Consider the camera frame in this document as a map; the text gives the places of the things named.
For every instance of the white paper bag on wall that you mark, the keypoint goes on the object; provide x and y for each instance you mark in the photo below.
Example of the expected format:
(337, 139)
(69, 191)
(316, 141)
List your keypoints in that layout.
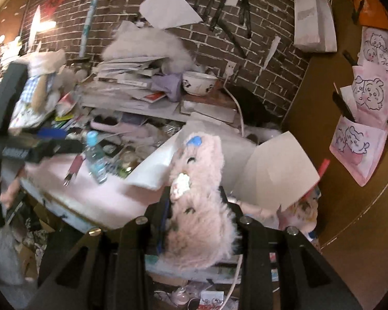
(314, 29)

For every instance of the pink rectangular keychain tag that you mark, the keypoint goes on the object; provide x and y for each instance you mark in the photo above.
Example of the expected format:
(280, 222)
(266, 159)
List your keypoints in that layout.
(74, 169)

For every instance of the stack of books and papers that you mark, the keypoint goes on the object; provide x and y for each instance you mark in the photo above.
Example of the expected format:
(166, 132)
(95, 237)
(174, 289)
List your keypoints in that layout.
(127, 78)

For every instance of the white panda bowl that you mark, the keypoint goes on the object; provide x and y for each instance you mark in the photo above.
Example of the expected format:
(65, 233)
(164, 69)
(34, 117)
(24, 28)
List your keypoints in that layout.
(198, 84)

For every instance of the white fluffy fur pile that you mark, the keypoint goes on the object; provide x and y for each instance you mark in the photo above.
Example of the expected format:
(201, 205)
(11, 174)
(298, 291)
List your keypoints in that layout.
(131, 41)

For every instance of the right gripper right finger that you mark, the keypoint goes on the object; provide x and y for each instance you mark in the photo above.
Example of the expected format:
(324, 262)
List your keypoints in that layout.
(306, 279)

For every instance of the pink fluffy plush toy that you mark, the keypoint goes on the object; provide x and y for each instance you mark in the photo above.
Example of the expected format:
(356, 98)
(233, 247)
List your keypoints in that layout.
(201, 230)

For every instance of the pink white tissue pack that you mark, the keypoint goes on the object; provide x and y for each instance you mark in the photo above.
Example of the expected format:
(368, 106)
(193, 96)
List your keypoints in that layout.
(66, 103)

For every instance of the light blue striped pole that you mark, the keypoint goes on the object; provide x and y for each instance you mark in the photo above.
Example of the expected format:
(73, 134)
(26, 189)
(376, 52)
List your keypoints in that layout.
(87, 28)

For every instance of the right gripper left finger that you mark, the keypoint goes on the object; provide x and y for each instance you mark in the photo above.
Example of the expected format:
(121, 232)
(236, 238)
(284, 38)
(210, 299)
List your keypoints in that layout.
(106, 269)

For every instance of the white paper sheet on wall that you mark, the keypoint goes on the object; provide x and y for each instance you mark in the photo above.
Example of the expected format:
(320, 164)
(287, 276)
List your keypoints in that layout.
(165, 14)

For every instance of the purple cloth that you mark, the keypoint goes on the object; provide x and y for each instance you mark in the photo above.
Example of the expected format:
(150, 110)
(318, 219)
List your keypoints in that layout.
(169, 84)

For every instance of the large plush doll plaid shirt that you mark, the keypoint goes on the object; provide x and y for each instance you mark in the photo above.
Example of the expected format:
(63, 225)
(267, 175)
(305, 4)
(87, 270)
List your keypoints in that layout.
(48, 80)

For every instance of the pink hairbrush with black bristles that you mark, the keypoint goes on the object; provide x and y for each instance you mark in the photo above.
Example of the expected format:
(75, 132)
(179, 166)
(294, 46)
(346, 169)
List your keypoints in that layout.
(113, 126)

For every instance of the brown box under bowl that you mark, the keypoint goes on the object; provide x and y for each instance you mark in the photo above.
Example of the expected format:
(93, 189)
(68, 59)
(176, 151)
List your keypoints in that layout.
(219, 107)

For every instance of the clear bottle with blue cap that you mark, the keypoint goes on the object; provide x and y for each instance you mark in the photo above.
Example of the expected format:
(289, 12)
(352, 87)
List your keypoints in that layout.
(95, 158)

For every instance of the orange bag on wall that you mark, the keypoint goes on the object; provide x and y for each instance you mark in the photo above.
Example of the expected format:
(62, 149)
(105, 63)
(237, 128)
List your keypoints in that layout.
(370, 13)

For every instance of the pink cartoon hanging pocket organizer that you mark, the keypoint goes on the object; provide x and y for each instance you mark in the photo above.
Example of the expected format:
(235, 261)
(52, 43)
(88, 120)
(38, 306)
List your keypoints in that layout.
(358, 142)

